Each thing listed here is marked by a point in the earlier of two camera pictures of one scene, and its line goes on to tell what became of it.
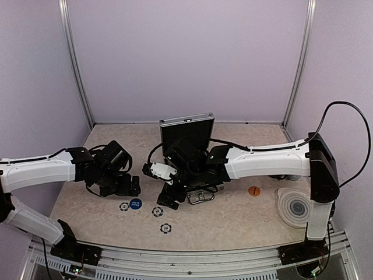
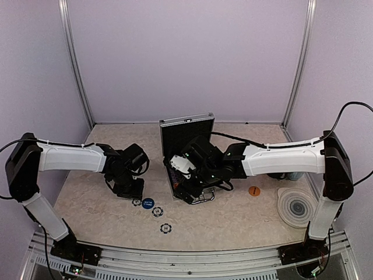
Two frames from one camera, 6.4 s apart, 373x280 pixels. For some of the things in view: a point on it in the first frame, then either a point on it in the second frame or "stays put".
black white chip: [157, 212] stays put
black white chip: [124, 206] -> [136, 202]
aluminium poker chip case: [199, 127] stays put
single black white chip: [165, 228] stays put
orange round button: [254, 191] stays put
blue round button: [136, 203] -> [148, 203]
